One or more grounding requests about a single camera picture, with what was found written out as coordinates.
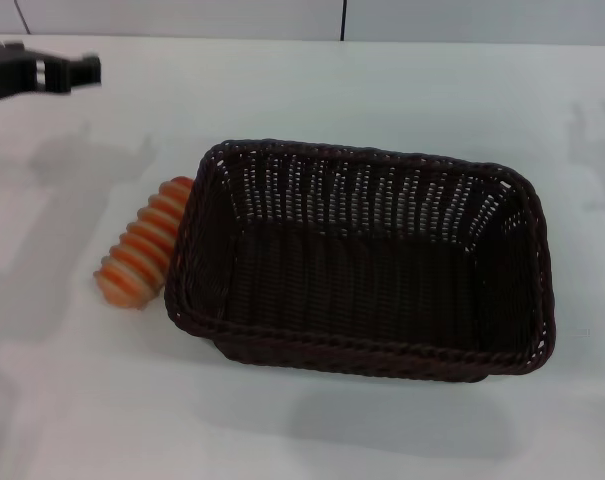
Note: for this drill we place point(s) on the black wicker basket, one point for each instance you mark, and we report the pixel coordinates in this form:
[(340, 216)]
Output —
[(362, 280)]

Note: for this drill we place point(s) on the ridged orange bread loaf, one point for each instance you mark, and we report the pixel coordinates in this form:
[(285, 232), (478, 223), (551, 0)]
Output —
[(142, 250)]

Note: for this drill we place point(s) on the black vertical wall strip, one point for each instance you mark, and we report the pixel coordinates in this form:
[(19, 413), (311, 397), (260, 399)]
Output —
[(344, 20)]

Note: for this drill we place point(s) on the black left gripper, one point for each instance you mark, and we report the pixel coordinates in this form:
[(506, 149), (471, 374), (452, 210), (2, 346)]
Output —
[(7, 70)]

